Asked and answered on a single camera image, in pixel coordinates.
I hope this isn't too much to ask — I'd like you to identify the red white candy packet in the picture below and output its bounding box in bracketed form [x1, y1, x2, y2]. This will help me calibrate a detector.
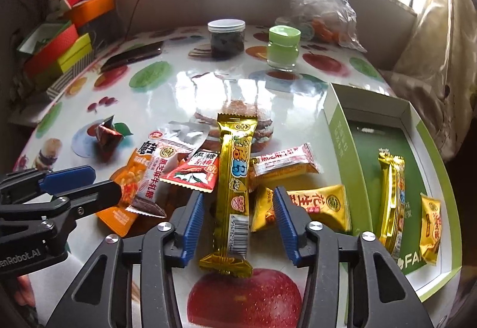
[248, 143, 321, 192]

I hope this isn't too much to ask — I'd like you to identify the dark red plum candy packet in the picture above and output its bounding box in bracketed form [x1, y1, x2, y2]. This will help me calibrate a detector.
[161, 148, 220, 195]

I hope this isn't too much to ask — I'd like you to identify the clear plastic bag of oranges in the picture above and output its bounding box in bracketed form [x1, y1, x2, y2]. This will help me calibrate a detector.
[275, 0, 368, 53]

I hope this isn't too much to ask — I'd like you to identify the fruit print tablecloth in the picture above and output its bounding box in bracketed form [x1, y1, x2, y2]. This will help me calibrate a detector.
[11, 24, 463, 328]

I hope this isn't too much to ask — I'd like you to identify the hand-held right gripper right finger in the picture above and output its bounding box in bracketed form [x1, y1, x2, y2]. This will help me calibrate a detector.
[273, 186, 435, 328]

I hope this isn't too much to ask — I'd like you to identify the small yellow snack packet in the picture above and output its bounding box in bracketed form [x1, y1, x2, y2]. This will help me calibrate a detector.
[418, 193, 443, 267]

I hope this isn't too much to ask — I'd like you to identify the red gift box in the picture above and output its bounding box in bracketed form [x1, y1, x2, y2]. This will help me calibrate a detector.
[17, 20, 80, 78]

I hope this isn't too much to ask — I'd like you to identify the lime green box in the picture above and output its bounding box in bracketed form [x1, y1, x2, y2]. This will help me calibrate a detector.
[56, 33, 95, 72]

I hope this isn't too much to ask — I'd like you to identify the green white cardboard box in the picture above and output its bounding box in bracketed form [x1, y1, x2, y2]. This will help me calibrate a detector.
[323, 82, 464, 328]

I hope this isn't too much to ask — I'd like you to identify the orange white-topped snack packet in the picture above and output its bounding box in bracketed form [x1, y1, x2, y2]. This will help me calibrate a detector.
[111, 130, 165, 209]

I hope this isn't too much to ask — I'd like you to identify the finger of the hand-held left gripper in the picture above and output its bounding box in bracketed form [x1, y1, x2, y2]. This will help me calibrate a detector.
[47, 179, 123, 219]
[0, 165, 97, 204]

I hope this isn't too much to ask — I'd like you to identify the orange silver-topped snack packet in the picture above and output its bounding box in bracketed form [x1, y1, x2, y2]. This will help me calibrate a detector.
[95, 121, 211, 234]

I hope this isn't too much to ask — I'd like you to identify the black smartphone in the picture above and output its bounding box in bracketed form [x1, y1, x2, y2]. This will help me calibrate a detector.
[100, 41, 165, 72]

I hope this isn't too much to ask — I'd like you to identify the clear jar with dark contents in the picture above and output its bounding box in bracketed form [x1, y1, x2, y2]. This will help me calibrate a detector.
[207, 20, 247, 61]

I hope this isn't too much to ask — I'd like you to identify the white brown nougat packet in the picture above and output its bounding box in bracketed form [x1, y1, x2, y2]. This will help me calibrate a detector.
[125, 138, 194, 219]

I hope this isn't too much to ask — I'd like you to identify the red folded candy wrapper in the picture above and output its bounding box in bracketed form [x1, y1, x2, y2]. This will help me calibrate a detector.
[95, 116, 126, 158]

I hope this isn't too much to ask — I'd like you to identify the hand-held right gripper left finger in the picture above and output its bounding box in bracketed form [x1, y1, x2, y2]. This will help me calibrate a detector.
[45, 194, 205, 328]

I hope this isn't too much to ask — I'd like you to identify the yellow peanut snack packet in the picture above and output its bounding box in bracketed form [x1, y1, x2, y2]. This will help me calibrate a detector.
[251, 184, 353, 234]

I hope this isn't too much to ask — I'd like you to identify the long gold snack bar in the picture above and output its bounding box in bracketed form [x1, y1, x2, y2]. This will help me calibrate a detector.
[374, 149, 407, 255]
[198, 110, 259, 279]

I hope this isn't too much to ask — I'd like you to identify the beige curtain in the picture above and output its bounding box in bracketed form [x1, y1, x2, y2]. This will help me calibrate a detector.
[380, 0, 477, 165]

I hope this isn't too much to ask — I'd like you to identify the glass jar with green lid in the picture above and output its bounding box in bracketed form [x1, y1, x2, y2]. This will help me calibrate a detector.
[266, 25, 302, 72]

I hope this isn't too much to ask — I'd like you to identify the orange storage box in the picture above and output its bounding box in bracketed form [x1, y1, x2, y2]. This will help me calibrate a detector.
[68, 0, 116, 26]

